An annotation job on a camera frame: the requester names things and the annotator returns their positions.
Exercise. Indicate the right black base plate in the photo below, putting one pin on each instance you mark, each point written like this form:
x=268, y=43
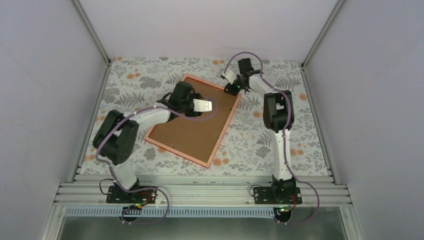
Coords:
x=266, y=195

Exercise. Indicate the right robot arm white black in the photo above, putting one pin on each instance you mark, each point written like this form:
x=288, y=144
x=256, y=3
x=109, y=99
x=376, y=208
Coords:
x=278, y=117

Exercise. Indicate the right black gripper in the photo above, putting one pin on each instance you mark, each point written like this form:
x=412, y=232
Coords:
x=232, y=91

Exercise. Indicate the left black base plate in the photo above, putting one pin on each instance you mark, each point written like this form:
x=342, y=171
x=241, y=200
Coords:
x=116, y=195

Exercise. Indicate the brown backing board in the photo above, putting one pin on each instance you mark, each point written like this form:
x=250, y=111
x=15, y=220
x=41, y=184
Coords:
x=192, y=132

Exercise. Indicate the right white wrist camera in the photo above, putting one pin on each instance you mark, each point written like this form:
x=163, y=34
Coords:
x=229, y=75

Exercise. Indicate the grey slotted cable duct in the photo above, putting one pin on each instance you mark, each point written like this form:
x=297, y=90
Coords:
x=173, y=212

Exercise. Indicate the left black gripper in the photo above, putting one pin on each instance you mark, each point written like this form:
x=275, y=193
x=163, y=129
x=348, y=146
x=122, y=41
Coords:
x=195, y=95

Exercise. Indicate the aluminium rail base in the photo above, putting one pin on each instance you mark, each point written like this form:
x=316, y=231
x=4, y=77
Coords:
x=202, y=191

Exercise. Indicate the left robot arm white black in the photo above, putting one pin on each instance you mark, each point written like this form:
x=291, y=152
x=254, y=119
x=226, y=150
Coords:
x=114, y=141

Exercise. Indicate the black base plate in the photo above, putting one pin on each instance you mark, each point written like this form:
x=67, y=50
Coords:
x=266, y=195
x=116, y=195

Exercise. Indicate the red picture frame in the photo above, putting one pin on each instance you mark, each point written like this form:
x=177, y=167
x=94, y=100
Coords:
x=218, y=145

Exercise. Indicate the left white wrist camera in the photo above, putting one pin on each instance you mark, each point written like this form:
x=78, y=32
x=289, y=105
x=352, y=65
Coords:
x=201, y=105

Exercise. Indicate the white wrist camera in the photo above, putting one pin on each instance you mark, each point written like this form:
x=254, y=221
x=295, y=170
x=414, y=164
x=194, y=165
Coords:
x=229, y=75
x=201, y=105

